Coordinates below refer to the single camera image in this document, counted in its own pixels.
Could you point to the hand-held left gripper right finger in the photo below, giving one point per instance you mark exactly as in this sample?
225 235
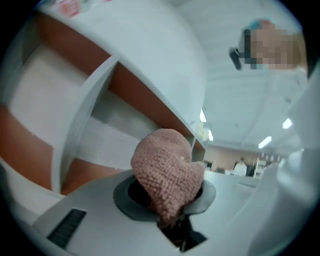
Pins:
225 200

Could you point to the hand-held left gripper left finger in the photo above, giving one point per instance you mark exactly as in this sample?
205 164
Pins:
100 212

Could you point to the reddish textured wiping cloth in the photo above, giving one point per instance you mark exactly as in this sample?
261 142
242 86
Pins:
167 170

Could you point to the grey wooden shelf desk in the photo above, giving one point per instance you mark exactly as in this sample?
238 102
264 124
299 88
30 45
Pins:
75 100

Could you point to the ceiling light panel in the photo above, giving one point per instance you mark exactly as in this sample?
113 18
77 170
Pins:
203 115
265 141
287 123
210 135

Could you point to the person's head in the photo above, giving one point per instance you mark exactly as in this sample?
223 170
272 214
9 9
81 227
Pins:
275 45

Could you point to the black head-mounted camera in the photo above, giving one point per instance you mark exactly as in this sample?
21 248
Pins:
236 58

